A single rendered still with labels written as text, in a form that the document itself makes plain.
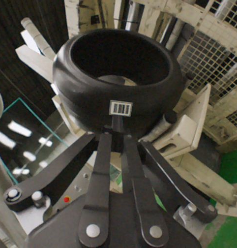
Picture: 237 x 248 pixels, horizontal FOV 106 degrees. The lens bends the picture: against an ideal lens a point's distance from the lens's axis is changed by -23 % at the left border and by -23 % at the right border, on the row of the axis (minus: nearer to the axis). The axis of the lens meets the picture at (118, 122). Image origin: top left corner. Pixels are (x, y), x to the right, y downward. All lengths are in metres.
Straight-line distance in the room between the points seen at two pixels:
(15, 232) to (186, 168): 0.83
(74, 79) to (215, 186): 1.00
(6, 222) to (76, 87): 0.42
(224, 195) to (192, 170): 0.34
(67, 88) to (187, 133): 0.39
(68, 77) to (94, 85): 0.09
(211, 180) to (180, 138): 0.64
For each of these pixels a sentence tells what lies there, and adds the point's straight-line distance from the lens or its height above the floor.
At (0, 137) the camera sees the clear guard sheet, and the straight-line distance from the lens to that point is 1.48.
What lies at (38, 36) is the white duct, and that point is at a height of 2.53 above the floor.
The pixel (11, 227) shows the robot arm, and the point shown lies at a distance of 0.44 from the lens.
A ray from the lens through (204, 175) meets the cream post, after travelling 0.92.
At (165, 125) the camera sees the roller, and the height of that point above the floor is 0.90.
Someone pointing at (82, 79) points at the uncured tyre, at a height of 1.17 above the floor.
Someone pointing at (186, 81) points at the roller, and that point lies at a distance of 0.59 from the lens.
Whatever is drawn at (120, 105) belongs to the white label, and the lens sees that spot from 0.32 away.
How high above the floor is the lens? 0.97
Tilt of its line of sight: 9 degrees up
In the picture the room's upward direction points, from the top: 55 degrees counter-clockwise
